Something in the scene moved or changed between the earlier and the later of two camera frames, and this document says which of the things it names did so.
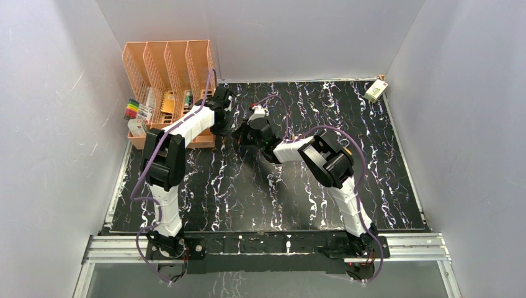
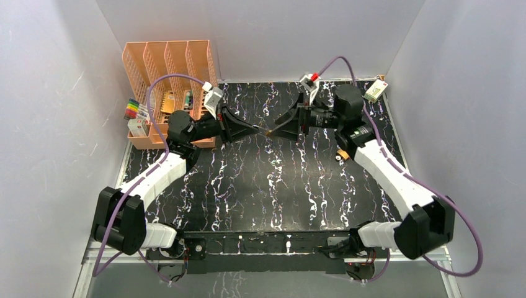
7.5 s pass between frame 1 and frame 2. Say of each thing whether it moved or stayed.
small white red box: stayed
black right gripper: moved
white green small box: stayed
